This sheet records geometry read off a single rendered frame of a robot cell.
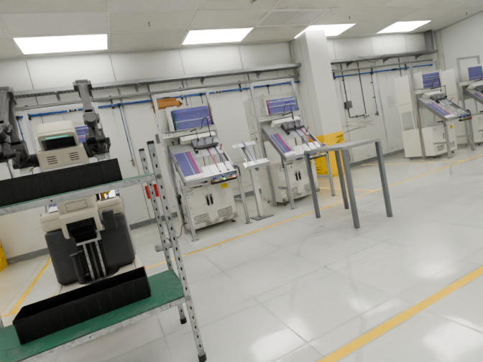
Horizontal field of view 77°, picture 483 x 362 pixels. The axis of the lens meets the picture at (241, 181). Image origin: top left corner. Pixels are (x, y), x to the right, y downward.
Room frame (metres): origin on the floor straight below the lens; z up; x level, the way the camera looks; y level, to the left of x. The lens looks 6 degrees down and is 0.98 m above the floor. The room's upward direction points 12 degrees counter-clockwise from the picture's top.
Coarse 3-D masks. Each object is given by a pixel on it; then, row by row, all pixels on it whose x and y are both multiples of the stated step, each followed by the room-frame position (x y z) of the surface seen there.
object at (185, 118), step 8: (176, 112) 4.11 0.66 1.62; (184, 112) 4.15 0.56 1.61; (192, 112) 4.19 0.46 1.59; (200, 112) 4.23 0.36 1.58; (208, 112) 4.28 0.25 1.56; (176, 120) 4.10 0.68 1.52; (184, 120) 4.14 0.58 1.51; (192, 120) 4.18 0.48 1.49; (200, 120) 4.22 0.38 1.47; (208, 120) 4.27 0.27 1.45; (176, 128) 4.10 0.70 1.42; (184, 128) 4.13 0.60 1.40
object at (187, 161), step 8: (184, 152) 4.01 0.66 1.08; (192, 152) 4.03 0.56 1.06; (184, 160) 3.90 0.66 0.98; (192, 160) 3.91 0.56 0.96; (184, 168) 3.79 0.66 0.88; (192, 168) 3.80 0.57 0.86; (200, 168) 3.82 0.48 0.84; (184, 176) 3.69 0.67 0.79; (192, 176) 3.70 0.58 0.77; (200, 176) 3.72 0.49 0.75
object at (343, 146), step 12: (336, 144) 3.38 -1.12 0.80; (348, 144) 2.94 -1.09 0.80; (360, 144) 2.87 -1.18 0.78; (336, 156) 3.58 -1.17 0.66; (348, 168) 2.82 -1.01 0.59; (384, 168) 2.95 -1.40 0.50; (312, 180) 3.44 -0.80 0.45; (348, 180) 2.82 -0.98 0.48; (384, 180) 2.94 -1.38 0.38; (312, 192) 3.46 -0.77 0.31; (348, 192) 2.85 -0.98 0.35; (384, 192) 2.96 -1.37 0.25; (348, 204) 3.58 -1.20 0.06
